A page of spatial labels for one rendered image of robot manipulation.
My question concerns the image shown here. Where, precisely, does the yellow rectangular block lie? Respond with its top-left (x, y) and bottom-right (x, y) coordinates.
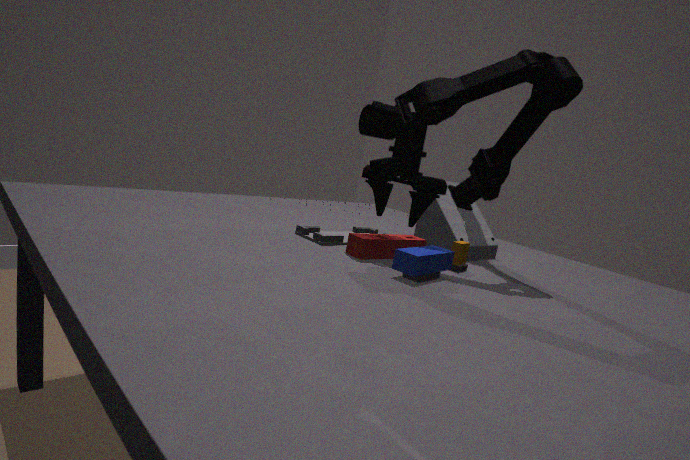
top-left (451, 241), bottom-right (470, 266)

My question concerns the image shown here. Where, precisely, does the red tapered block with square sockets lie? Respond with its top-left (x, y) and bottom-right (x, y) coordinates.
top-left (345, 233), bottom-right (427, 260)

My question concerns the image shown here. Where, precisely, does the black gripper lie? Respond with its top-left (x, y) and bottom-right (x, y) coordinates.
top-left (362, 142), bottom-right (447, 227)

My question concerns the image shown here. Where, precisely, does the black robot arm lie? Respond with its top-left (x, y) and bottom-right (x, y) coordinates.
top-left (359, 49), bottom-right (583, 211)

